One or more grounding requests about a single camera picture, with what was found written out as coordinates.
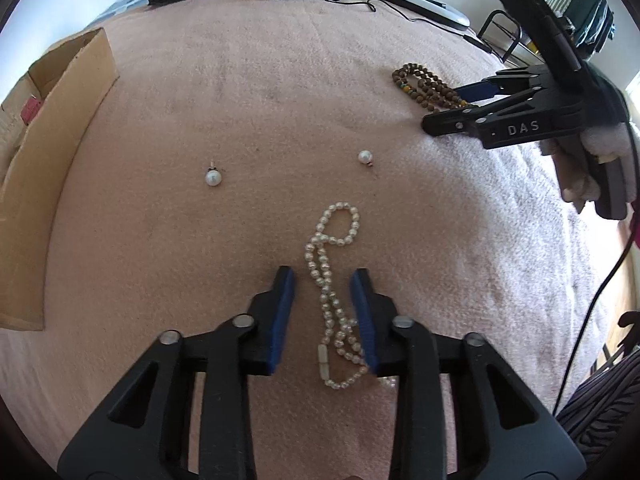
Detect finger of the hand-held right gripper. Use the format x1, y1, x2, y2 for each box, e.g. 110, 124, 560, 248
422, 87, 553, 137
456, 67, 551, 103

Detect zebra striped clothing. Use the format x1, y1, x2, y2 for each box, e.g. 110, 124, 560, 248
555, 355, 640, 461

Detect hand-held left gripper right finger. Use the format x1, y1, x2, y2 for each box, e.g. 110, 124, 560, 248
349, 267, 586, 480

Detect cardboard box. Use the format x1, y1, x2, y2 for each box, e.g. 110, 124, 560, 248
0, 27, 122, 332

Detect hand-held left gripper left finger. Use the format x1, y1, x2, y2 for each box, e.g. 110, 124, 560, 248
57, 266, 297, 480

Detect red strap wristwatch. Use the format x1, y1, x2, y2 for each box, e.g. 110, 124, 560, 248
20, 97, 44, 126

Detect black and silver flat device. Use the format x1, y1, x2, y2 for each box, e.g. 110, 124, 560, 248
370, 0, 471, 28

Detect pink blanket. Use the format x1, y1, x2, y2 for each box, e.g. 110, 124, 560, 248
0, 0, 626, 480

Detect white pearl necklace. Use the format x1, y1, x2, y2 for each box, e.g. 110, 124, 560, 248
304, 201, 396, 391

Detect dark hanging clothes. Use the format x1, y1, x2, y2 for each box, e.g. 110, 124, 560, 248
565, 0, 618, 56

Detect person's right hand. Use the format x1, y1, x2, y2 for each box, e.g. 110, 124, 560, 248
540, 122, 633, 202

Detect black clothes rack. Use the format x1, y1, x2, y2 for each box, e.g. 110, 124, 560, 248
475, 0, 640, 66

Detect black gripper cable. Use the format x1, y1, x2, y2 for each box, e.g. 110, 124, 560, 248
552, 230, 640, 416

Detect brown wooden bead necklace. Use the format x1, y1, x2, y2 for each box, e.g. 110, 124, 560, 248
391, 62, 481, 113

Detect black ring light cable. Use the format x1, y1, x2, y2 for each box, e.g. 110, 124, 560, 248
322, 0, 493, 53

